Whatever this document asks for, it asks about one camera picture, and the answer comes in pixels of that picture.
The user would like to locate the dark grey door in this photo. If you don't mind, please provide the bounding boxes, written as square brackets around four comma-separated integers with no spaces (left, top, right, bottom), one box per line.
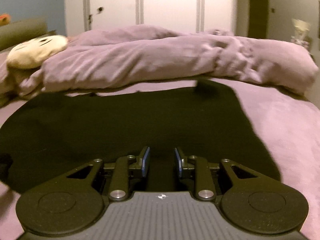
[248,0,269,39]

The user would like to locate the white wardrobe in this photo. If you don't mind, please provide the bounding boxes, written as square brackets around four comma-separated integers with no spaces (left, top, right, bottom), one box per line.
[65,0,237,36]

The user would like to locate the black knit garment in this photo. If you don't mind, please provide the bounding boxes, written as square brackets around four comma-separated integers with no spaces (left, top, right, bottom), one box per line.
[1,80,281,193]

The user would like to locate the pink crumpled duvet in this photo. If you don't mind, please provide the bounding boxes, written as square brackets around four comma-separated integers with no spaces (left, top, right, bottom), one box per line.
[16,24,318,97]

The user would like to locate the orange plush toy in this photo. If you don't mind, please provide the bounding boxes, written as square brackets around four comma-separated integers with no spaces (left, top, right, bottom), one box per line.
[0,14,11,26]

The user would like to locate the cream plush toy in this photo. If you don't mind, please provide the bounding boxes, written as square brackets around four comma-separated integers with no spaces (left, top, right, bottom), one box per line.
[7,35,68,69]

